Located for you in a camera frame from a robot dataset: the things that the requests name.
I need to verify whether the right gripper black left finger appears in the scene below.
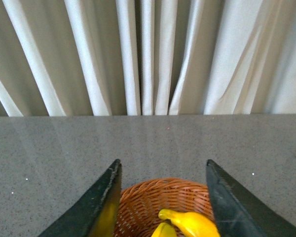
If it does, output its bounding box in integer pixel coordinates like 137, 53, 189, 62
40, 159, 122, 237

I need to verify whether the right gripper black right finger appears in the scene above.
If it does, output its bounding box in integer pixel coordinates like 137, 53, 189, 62
206, 159, 296, 237

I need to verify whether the yellow banana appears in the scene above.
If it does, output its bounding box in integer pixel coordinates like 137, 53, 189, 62
89, 203, 118, 237
151, 222, 177, 237
158, 209, 221, 237

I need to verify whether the yellow banana in basket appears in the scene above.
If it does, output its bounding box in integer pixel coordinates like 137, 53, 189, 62
158, 209, 221, 237

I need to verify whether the right brown wicker basket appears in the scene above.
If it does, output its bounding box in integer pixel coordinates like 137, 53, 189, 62
113, 178, 214, 237

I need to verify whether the white pleated curtain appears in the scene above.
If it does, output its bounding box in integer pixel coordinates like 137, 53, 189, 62
0, 0, 296, 117

